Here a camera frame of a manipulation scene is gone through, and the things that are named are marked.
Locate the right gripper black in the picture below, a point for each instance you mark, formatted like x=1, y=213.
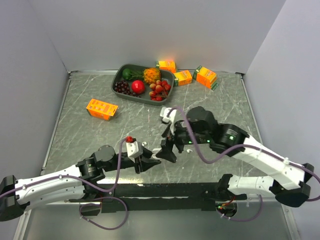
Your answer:
x=167, y=153

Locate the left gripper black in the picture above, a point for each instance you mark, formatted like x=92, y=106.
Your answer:
x=144, y=164

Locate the white gold-rimmed charging case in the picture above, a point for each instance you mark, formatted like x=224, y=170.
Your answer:
x=155, y=153

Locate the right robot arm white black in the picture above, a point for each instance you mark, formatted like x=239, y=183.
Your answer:
x=284, y=180

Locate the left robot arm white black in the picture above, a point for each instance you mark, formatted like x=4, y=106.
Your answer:
x=77, y=182

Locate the red lychee bunch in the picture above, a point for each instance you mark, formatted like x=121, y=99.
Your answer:
x=159, y=90

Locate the dark grey fruit tray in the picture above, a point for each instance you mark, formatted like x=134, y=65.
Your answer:
x=144, y=97

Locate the orange box front left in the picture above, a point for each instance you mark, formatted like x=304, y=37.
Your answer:
x=102, y=110

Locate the orange box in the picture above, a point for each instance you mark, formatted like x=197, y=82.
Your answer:
x=102, y=110
x=206, y=77
x=167, y=66
x=182, y=78

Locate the red pomegranate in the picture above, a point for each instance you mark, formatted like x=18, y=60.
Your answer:
x=138, y=87

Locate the dark grape bunch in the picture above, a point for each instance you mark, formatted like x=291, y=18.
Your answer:
x=123, y=87

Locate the orange box middle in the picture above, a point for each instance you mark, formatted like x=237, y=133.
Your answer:
x=182, y=78

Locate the orange spiky fruit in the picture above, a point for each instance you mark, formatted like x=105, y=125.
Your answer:
x=151, y=75

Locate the green herb sprig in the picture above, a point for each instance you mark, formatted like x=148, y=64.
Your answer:
x=136, y=74

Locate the orange box right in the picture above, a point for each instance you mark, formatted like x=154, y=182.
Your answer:
x=206, y=77

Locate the green fruit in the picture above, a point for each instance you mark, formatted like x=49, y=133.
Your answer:
x=127, y=74

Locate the orange box back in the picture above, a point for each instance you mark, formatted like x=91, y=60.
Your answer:
x=167, y=66

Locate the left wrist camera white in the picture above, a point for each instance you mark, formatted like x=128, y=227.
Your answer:
x=133, y=147

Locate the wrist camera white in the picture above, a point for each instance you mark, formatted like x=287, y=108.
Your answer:
x=133, y=147
x=168, y=115

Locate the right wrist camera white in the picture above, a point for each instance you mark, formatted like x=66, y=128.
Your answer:
x=168, y=115

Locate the aluminium frame left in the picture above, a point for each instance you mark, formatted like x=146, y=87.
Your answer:
x=24, y=219

